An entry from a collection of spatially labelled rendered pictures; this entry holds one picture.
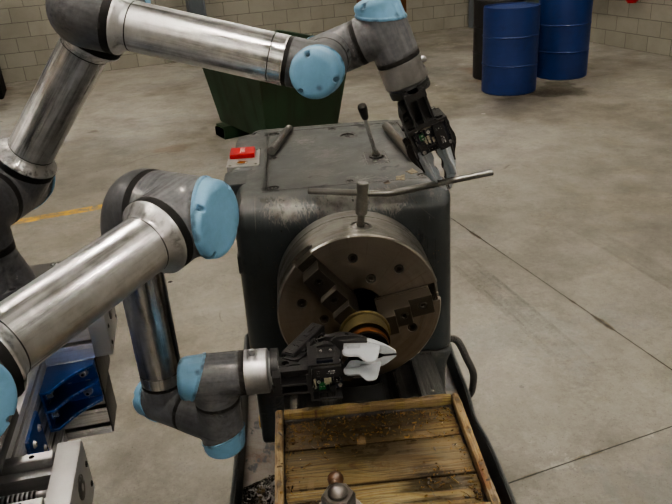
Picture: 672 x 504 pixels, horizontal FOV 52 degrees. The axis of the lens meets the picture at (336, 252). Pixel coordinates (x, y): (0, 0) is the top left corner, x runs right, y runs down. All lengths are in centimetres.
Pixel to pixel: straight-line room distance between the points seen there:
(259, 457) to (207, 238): 96
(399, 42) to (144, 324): 62
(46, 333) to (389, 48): 67
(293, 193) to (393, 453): 55
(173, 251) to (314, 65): 33
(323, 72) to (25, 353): 54
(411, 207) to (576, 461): 147
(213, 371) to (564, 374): 212
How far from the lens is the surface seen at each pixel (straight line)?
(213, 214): 99
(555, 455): 268
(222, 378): 116
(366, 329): 120
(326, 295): 125
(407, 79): 118
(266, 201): 143
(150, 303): 118
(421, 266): 130
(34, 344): 86
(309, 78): 103
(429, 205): 143
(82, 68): 132
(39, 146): 140
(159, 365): 124
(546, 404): 290
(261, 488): 170
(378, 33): 116
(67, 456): 105
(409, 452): 130
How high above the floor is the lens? 175
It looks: 25 degrees down
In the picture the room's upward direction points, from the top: 4 degrees counter-clockwise
